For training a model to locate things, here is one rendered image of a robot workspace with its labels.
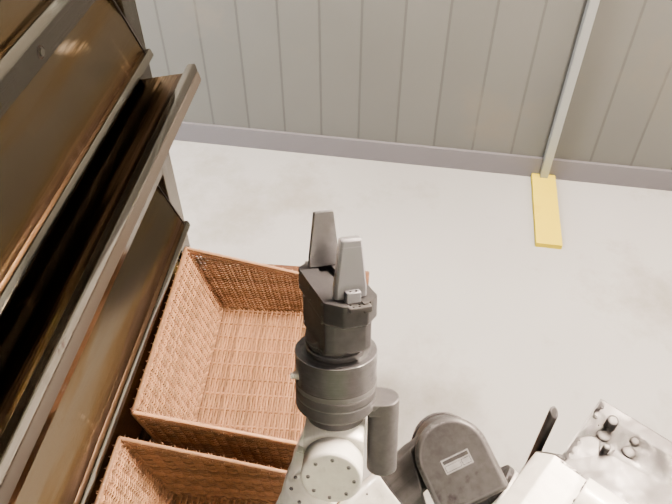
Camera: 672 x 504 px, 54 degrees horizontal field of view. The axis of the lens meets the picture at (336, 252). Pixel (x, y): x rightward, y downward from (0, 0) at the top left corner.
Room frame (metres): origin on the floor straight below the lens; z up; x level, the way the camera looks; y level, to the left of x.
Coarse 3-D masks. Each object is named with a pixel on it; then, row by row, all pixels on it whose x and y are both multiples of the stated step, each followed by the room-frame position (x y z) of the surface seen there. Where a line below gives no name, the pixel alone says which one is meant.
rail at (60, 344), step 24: (192, 72) 1.30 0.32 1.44; (168, 120) 1.11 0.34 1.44; (144, 168) 0.96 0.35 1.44; (120, 216) 0.83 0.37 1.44; (96, 264) 0.71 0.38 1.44; (72, 312) 0.61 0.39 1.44; (48, 360) 0.53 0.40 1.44; (48, 384) 0.50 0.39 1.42; (24, 408) 0.45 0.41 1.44; (24, 432) 0.43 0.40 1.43; (0, 456) 0.39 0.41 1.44; (0, 480) 0.36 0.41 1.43
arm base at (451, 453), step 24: (432, 432) 0.43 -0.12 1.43; (456, 432) 0.43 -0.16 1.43; (480, 432) 0.43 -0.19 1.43; (432, 456) 0.40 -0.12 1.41; (456, 456) 0.40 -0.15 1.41; (480, 456) 0.40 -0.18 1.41; (432, 480) 0.38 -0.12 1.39; (456, 480) 0.38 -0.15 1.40; (480, 480) 0.38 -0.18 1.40; (504, 480) 0.38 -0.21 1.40
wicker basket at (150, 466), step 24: (120, 456) 0.70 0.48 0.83; (144, 456) 0.73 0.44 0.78; (168, 456) 0.72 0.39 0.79; (192, 456) 0.72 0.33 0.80; (216, 456) 0.72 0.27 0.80; (120, 480) 0.66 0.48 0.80; (144, 480) 0.70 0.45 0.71; (168, 480) 0.72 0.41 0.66; (192, 480) 0.72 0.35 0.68; (216, 480) 0.71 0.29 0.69; (240, 480) 0.71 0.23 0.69; (264, 480) 0.70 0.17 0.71
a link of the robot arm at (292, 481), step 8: (296, 448) 0.39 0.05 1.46; (296, 456) 0.38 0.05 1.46; (296, 464) 0.37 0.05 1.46; (288, 472) 0.36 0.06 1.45; (296, 472) 0.36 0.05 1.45; (288, 480) 0.35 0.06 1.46; (296, 480) 0.35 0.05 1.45; (288, 488) 0.34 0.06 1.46; (296, 488) 0.34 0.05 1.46; (304, 488) 0.34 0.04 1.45; (280, 496) 0.34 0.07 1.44; (288, 496) 0.33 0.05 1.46; (296, 496) 0.33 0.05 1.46; (304, 496) 0.33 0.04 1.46; (312, 496) 0.33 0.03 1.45
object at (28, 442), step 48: (144, 96) 1.26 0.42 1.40; (192, 96) 1.26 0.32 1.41; (144, 144) 1.07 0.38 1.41; (96, 192) 0.93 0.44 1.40; (144, 192) 0.92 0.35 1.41; (48, 240) 0.81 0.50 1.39; (96, 240) 0.79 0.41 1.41; (48, 288) 0.69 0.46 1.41; (96, 288) 0.68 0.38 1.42; (0, 336) 0.60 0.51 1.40; (48, 336) 0.59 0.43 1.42; (0, 384) 0.51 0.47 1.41; (0, 432) 0.43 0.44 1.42
